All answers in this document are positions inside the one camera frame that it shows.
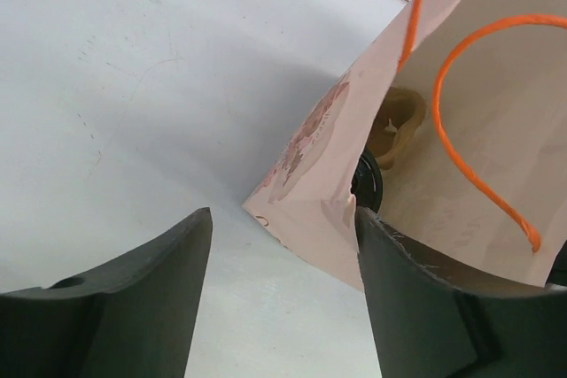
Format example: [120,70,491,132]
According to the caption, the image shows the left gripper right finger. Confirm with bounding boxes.
[355,208,566,377]

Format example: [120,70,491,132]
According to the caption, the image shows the paper takeout bag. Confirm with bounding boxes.
[244,0,566,288]

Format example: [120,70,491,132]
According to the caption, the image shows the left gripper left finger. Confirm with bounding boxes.
[1,207,213,377]

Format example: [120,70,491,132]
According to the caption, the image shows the single cardboard cup carrier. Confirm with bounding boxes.
[366,87,426,170]

